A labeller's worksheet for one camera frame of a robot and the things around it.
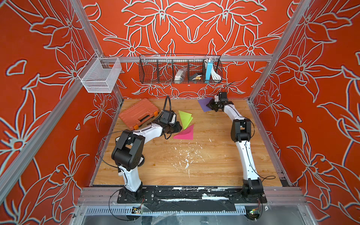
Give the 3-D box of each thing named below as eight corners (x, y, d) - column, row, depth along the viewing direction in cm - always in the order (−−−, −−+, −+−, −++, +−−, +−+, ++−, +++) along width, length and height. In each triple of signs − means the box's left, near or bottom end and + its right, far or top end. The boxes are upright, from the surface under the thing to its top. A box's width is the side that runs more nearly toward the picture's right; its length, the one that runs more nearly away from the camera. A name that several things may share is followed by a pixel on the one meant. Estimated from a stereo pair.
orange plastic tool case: (119, 117, 108) (117, 114, 105) (145, 100, 120) (144, 97, 117) (133, 132, 100) (131, 129, 96) (160, 113, 111) (159, 109, 108)
